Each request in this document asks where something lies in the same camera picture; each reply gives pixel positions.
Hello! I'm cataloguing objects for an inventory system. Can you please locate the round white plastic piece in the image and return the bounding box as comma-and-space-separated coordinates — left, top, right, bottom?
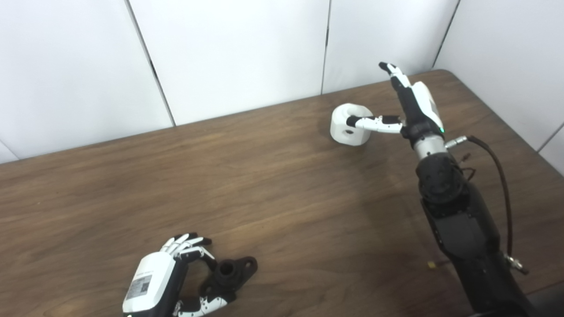
330, 103, 373, 145

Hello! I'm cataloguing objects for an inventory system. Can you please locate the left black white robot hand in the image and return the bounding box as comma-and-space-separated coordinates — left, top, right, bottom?
122, 233, 230, 317

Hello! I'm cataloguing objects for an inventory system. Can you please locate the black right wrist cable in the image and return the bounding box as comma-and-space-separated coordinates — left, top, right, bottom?
445, 135, 529, 276

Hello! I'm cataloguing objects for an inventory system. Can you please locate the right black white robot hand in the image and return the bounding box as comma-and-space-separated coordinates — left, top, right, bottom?
346, 62, 445, 142

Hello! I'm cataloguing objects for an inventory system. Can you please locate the black plastic holder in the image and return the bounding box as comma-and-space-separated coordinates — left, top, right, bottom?
200, 256, 258, 305

